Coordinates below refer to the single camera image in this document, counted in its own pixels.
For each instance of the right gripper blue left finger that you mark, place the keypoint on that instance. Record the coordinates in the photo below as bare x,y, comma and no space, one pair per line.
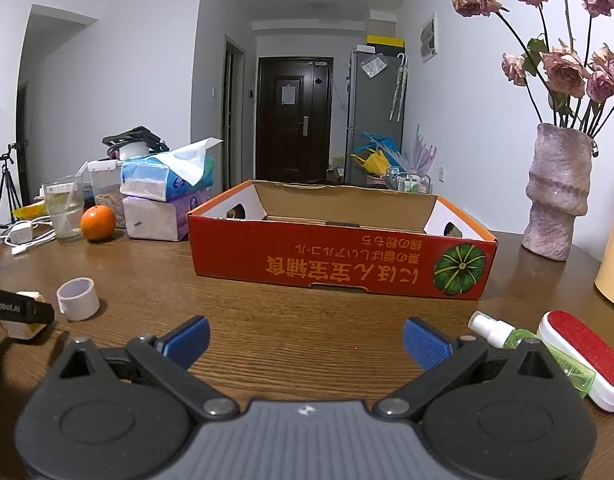
186,343

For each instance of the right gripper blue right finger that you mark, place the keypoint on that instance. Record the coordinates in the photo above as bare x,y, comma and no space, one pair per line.
426,345

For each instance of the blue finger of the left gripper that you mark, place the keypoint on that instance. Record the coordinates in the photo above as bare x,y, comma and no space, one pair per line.
23,309

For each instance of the white cube container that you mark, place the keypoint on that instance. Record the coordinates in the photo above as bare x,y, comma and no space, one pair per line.
22,331

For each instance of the green spray bottle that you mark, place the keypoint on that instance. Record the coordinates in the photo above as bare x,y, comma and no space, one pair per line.
502,335

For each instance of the small white cup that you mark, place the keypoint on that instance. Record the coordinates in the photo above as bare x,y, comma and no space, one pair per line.
77,299

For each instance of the red white lint brush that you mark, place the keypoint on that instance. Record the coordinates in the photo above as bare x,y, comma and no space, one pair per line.
565,332

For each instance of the yellow packet on table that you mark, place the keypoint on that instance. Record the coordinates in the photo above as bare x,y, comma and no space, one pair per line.
30,212

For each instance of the red cardboard box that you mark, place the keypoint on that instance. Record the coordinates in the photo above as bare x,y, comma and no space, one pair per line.
377,240

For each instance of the orange fruit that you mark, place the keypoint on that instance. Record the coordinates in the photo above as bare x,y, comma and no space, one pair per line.
98,223

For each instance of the clear glass with straw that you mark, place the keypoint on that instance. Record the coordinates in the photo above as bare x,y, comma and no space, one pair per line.
64,202

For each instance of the purple tissue pack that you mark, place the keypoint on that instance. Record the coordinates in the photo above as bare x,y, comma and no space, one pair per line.
152,220

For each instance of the clear food storage container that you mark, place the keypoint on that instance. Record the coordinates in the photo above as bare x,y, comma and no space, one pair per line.
105,176

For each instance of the blue tissue pack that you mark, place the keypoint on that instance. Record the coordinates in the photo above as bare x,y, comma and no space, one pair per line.
169,175

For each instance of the purple feather decoration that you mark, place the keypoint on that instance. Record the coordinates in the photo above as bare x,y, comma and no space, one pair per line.
423,154

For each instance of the yellow bag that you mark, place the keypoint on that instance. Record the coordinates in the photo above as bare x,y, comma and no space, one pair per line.
376,164

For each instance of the pink textured vase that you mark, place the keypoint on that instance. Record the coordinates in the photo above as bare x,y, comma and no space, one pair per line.
558,188

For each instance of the black gripper on container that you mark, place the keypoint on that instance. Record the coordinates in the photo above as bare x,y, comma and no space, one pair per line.
135,142

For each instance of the dark entrance door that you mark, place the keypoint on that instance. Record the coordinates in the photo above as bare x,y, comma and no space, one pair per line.
293,120

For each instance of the grey refrigerator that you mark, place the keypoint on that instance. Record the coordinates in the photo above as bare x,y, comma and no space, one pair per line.
371,87

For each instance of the dried pink roses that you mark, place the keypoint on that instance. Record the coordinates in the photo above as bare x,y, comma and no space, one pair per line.
579,81

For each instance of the yellow black box on fridge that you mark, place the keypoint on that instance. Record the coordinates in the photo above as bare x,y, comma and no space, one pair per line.
389,46

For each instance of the white charger with cable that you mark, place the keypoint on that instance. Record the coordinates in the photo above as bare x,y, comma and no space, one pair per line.
24,235

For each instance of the camera tripod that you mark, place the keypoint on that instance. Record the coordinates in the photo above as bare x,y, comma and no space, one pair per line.
8,193

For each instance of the wire rack with bottles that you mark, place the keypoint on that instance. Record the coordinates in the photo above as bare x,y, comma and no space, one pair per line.
407,182

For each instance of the wall electrical panel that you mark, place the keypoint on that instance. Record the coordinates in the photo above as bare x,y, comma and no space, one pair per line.
428,39

